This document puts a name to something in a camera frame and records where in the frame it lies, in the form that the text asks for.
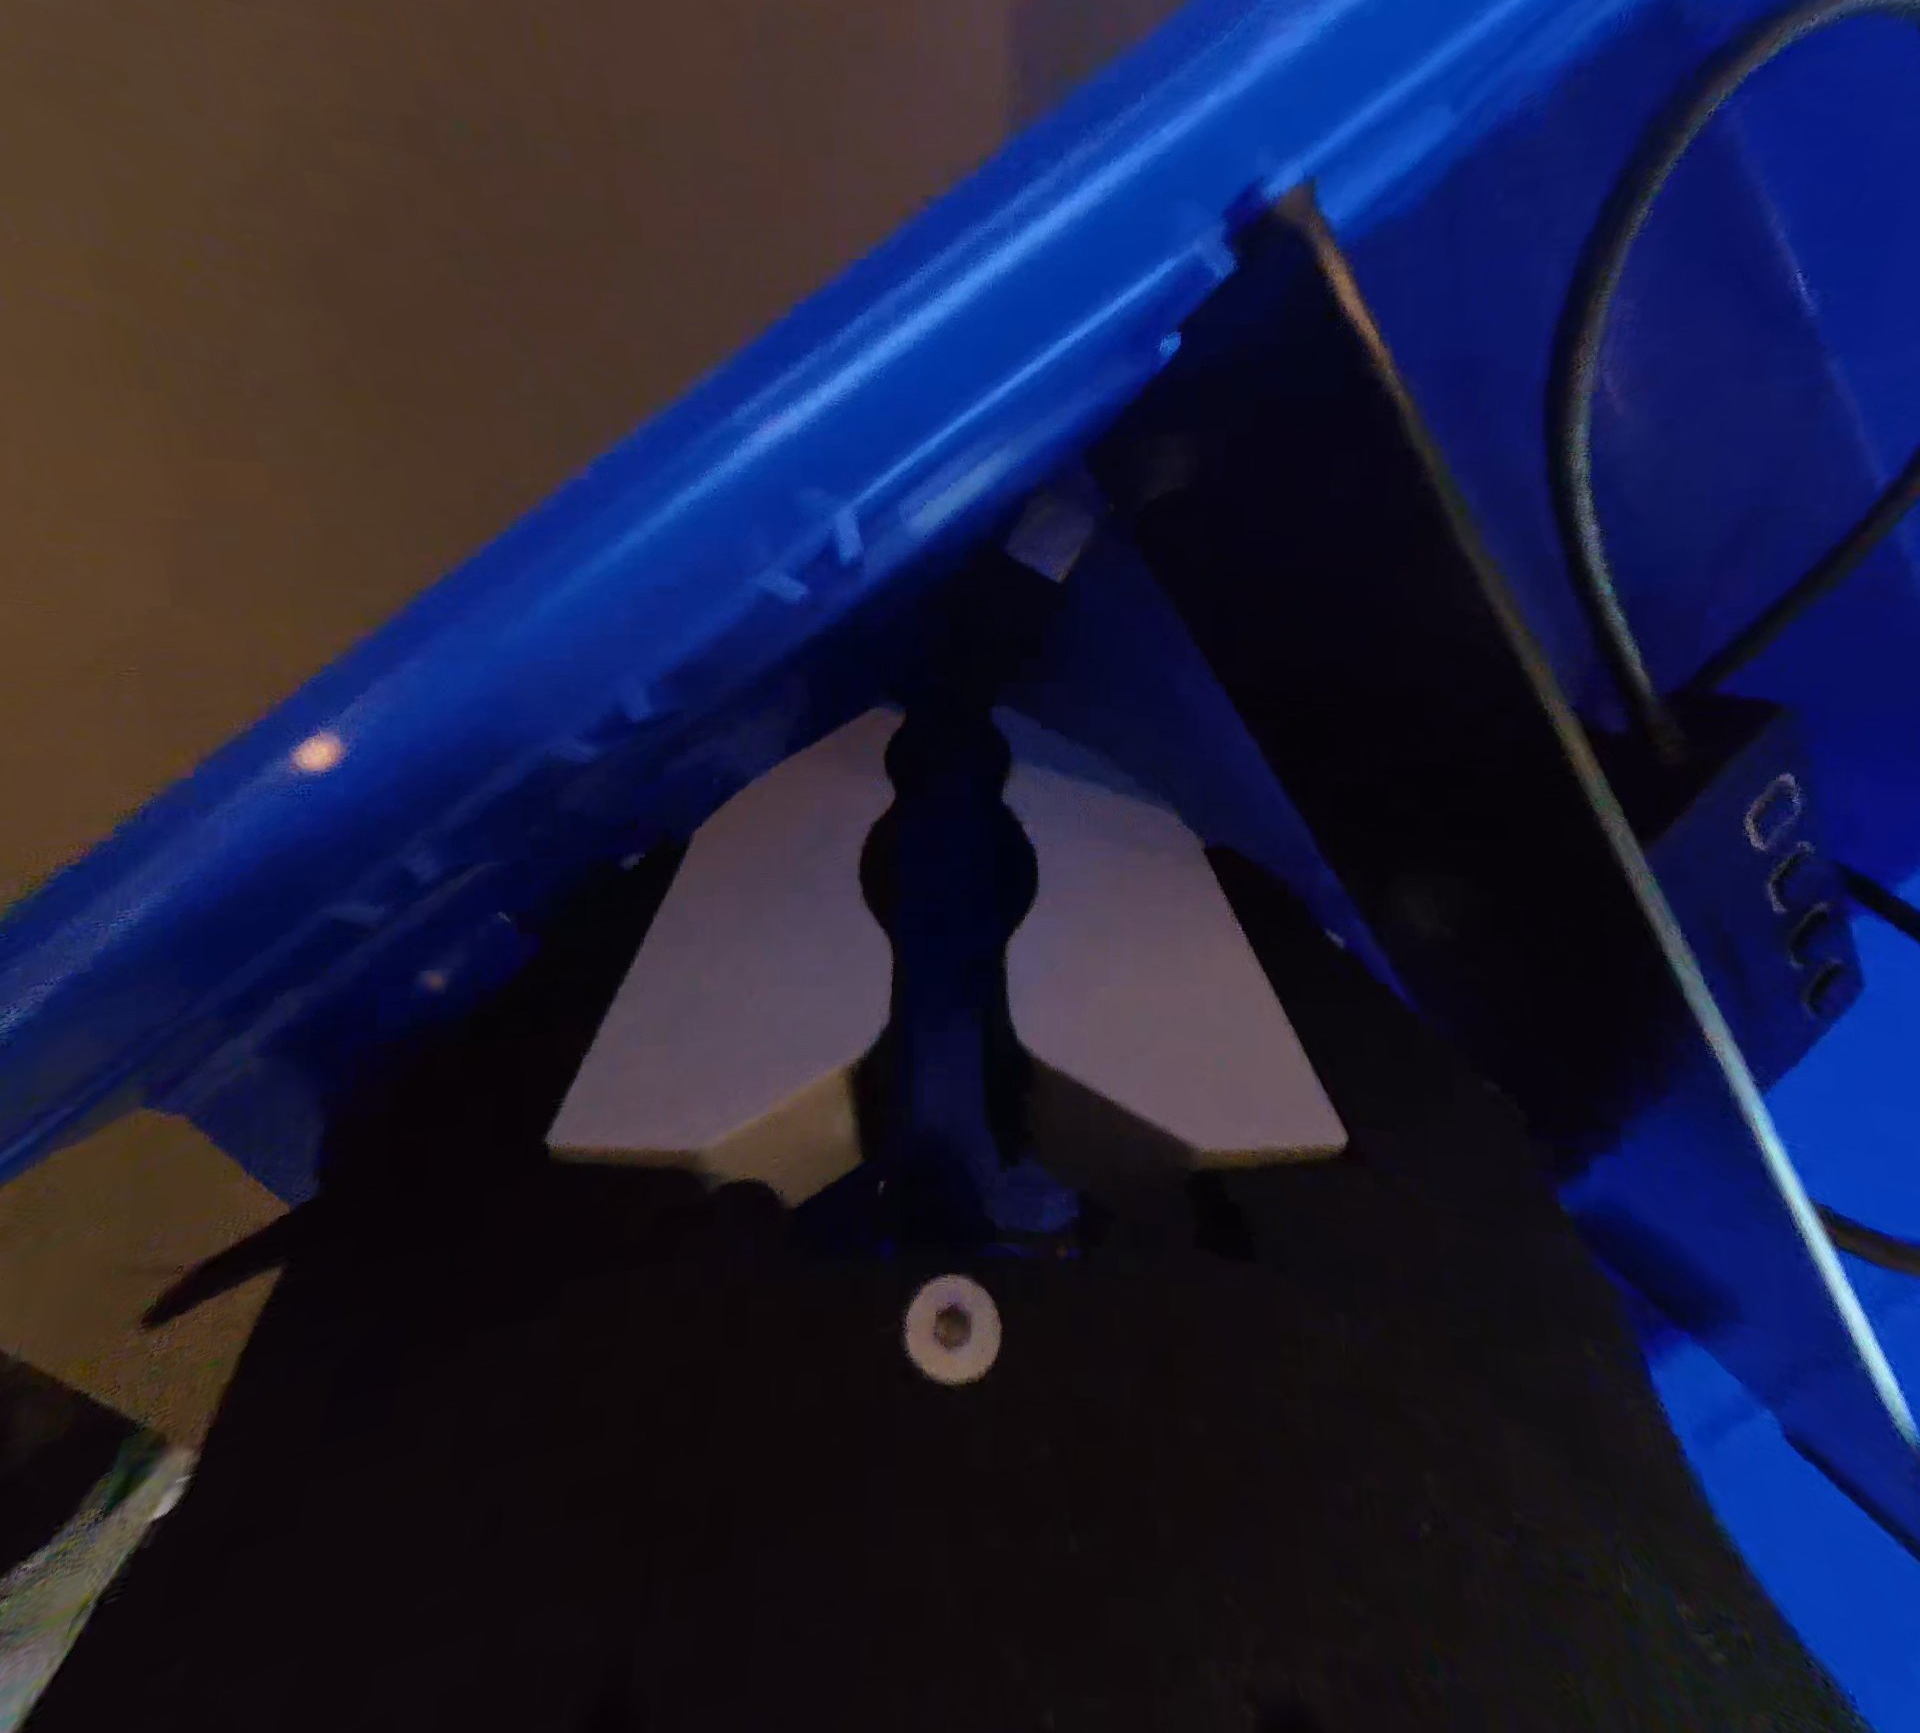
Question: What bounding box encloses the thin black cable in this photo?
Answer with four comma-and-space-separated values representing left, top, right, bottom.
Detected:
1557, 0, 1920, 763

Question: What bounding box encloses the blue plastic bin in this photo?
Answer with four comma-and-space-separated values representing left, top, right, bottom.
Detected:
0, 0, 1920, 1563

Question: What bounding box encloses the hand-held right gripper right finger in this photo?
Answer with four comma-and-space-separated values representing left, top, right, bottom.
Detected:
990, 705, 1350, 1160

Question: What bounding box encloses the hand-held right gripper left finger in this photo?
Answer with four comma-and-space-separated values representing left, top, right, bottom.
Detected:
544, 710, 907, 1198

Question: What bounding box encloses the black USB cable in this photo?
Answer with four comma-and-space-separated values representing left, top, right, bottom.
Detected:
893, 472, 1112, 731

